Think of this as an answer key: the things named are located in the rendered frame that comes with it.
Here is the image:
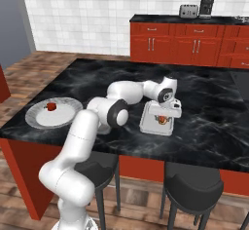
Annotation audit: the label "orange-red food piece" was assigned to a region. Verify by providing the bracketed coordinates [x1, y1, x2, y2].
[155, 115, 171, 125]

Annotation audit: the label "red island cabinet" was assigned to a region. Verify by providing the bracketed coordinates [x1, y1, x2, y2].
[0, 137, 249, 222]

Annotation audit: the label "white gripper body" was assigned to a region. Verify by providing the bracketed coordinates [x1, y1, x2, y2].
[149, 103, 183, 119]

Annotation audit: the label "white tupperware container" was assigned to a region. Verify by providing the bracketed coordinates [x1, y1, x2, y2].
[138, 99, 176, 137]

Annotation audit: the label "silver toaster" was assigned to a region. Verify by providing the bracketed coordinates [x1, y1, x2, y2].
[179, 3, 199, 19]

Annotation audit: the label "red side cabinet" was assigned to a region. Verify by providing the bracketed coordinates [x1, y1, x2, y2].
[0, 63, 12, 104]

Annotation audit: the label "red base cupboards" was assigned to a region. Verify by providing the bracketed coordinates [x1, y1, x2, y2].
[129, 21, 249, 70]

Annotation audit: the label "black bar stool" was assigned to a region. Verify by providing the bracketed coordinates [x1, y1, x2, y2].
[74, 151, 122, 230]
[159, 161, 225, 230]

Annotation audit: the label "black coffee machine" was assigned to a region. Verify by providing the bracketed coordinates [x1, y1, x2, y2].
[197, 0, 215, 19]

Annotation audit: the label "red vegetable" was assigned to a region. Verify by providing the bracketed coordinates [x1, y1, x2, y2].
[46, 101, 57, 112]

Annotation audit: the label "large grey plate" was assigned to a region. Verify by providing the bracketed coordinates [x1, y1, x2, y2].
[24, 96, 85, 131]

